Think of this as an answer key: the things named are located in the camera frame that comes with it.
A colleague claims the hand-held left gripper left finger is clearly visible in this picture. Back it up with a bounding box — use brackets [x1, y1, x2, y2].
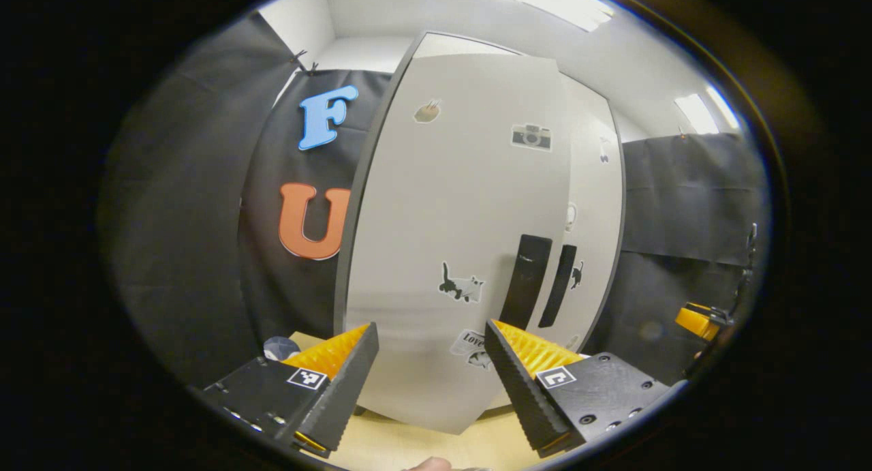
[200, 322, 380, 458]

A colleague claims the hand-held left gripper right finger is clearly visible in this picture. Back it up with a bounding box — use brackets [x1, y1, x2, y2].
[484, 319, 672, 459]

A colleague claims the white cabinet door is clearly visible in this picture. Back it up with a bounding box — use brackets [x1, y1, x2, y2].
[538, 72, 626, 356]
[344, 52, 572, 436]

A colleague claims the grey white cabinet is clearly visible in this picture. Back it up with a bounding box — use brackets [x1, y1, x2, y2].
[332, 31, 624, 335]

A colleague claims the small ceiling light panel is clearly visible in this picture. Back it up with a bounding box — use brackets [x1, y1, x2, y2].
[674, 86, 741, 136]

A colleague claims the black door handle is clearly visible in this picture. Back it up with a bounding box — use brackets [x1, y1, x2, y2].
[538, 244, 578, 329]
[499, 234, 553, 331]

